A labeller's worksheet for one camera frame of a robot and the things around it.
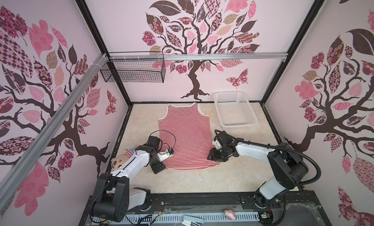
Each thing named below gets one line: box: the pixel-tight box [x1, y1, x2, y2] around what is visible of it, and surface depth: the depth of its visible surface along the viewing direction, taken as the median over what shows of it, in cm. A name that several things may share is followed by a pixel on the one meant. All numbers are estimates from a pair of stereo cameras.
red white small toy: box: [224, 209, 237, 221], surface depth 67 cm
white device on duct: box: [181, 214, 205, 226], surface depth 68 cm
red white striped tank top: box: [158, 102, 221, 171], surface depth 100 cm
